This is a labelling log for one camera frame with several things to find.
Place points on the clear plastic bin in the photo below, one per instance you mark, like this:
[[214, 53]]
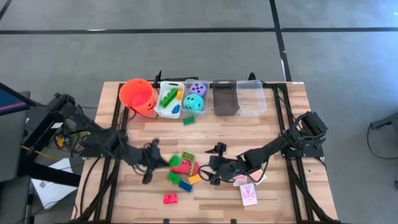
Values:
[[251, 99], [199, 113]]

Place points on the white plastic bin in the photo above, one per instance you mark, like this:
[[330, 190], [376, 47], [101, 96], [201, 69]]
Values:
[[163, 112]]

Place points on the small red toy brick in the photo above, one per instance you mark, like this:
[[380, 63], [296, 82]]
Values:
[[170, 198]]

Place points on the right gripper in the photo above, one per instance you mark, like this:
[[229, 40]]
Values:
[[227, 169]]

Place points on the short blue toy brick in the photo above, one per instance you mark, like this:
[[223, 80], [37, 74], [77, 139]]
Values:
[[176, 109]]

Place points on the dark green toy brick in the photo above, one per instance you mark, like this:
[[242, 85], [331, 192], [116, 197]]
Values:
[[189, 120]]

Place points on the small yellow box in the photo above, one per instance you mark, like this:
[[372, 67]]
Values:
[[60, 142]]

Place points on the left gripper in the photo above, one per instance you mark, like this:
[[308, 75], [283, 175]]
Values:
[[146, 158]]

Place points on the long green toy brick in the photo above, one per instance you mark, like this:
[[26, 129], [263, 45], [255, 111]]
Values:
[[168, 98]]

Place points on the black aluminium table frame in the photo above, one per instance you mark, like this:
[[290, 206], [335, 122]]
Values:
[[276, 93]]

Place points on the olive green toy brick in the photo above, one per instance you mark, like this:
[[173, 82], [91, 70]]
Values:
[[188, 156]]

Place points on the white paper sheet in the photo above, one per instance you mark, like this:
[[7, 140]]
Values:
[[53, 189]]

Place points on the black desk frame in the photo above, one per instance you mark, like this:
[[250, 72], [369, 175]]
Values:
[[53, 174]]

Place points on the blue monitor screen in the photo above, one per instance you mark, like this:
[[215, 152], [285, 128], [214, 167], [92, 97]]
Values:
[[9, 99]]

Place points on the orange pumpkin bucket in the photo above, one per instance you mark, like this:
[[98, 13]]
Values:
[[136, 93]]

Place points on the red sloped toy brick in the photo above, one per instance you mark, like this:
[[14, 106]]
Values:
[[196, 168]]

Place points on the red playing card box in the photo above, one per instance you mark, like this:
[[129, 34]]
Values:
[[248, 194], [241, 181]]

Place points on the grey plastic bin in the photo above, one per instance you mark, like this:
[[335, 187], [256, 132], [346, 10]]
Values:
[[224, 99]]

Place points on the small yellow toy brick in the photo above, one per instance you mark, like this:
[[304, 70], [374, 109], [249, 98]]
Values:
[[179, 95]]

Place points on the long yellow toy brick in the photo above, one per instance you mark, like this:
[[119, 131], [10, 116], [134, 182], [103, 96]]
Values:
[[194, 179]]

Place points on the purple foam die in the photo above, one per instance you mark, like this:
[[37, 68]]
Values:
[[198, 89]]

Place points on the large red toy brick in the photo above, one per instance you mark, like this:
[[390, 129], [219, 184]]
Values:
[[181, 168]]

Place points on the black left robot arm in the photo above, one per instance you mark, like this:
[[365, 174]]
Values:
[[102, 143]]

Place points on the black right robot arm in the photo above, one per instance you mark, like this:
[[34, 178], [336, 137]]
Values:
[[273, 144]]

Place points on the long blue toy brick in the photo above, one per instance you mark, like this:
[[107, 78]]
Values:
[[185, 186]]

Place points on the black stand leg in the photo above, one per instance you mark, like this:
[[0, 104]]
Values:
[[385, 121]]

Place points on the teal foam die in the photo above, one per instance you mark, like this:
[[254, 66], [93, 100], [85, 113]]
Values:
[[192, 103]]

